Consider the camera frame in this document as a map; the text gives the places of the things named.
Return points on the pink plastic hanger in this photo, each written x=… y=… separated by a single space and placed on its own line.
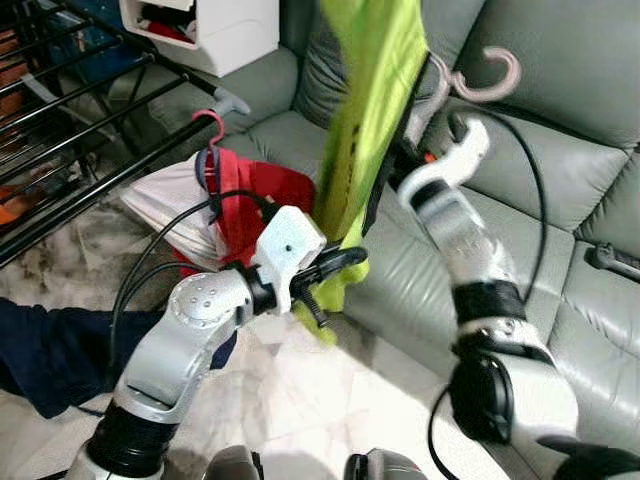
x=515 y=75

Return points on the grey robot leg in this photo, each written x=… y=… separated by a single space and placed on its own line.
x=385 y=468
x=235 y=465

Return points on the grey left robot leg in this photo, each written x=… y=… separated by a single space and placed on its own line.
x=235 y=465

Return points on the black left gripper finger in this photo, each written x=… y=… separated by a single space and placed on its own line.
x=335 y=276
x=345 y=256

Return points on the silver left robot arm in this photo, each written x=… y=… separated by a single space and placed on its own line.
x=180 y=340

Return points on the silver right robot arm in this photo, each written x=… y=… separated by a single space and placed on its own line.
x=465 y=240

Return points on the white striped cloth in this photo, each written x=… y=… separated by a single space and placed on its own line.
x=165 y=205

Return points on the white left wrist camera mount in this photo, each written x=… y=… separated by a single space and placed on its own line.
x=290 y=245

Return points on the grey right robot leg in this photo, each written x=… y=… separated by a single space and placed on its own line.
x=385 y=468

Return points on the red plastic hanger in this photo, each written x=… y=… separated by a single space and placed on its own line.
x=218 y=130

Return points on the lime green garment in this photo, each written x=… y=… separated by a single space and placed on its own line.
x=375 y=100

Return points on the navy blue fleece garment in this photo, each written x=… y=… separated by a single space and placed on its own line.
x=60 y=350

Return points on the black metal drying rack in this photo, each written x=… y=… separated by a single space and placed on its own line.
x=100 y=190

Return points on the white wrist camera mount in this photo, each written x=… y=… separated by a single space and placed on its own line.
x=450 y=165
x=290 y=245

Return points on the grey green leather sofa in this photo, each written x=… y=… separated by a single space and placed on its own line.
x=560 y=200

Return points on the white storage box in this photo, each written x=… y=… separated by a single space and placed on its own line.
x=230 y=40

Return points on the red garment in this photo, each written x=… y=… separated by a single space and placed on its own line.
x=265 y=190

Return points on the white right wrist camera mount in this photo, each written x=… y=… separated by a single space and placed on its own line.
x=450 y=165

